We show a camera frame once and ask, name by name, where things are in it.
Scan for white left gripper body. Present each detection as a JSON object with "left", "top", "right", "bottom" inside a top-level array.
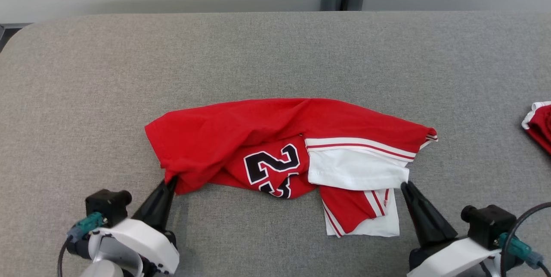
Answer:
[{"left": 88, "top": 219, "right": 180, "bottom": 277}]

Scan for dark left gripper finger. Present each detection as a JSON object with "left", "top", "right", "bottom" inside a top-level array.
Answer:
[
  {"left": 155, "top": 176, "right": 178, "bottom": 231},
  {"left": 131, "top": 178, "right": 171, "bottom": 227}
]

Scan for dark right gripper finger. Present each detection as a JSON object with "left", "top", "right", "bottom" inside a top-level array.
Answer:
[
  {"left": 400, "top": 181, "right": 440, "bottom": 247},
  {"left": 406, "top": 181, "right": 458, "bottom": 243}
]

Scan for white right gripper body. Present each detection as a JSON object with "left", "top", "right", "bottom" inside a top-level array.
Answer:
[{"left": 407, "top": 236, "right": 502, "bottom": 277}]

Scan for red Bulls jersey white sleeves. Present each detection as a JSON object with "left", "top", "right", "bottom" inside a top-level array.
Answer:
[{"left": 144, "top": 98, "right": 439, "bottom": 239}]

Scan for red garment with white panels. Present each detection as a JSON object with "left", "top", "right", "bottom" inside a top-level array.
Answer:
[{"left": 521, "top": 102, "right": 551, "bottom": 155}]

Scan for black cable with teal plug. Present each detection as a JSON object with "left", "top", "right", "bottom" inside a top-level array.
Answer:
[
  {"left": 498, "top": 202, "right": 551, "bottom": 277},
  {"left": 57, "top": 212, "right": 107, "bottom": 277}
]

